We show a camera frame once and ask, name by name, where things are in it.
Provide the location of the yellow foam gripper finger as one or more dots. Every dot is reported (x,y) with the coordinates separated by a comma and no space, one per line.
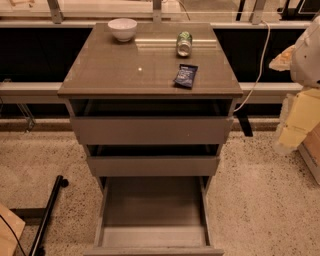
(282,61)

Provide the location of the blue rxbar blueberry packet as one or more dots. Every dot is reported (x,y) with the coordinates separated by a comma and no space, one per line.
(186,75)

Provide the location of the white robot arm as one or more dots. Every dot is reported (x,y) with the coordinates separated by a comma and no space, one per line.
(300,114)

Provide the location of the grey three-drawer cabinet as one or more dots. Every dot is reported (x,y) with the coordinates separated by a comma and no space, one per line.
(136,78)

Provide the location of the grey top drawer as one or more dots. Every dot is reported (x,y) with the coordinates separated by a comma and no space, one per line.
(122,130)

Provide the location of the grey middle drawer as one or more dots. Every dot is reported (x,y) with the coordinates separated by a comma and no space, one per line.
(153,160)

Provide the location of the grey open bottom drawer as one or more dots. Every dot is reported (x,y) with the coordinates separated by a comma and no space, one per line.
(153,216)

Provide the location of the cardboard box at right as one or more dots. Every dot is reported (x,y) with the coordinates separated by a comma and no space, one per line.
(310,152)

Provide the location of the green soda can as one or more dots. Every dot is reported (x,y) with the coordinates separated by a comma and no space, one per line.
(184,44)

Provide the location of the white ceramic bowl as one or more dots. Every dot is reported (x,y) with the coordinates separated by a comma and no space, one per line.
(123,29)

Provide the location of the black metal stand leg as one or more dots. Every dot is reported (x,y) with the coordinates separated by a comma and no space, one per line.
(41,216)

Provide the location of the cardboard piece at left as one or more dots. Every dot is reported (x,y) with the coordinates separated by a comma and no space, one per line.
(11,228)

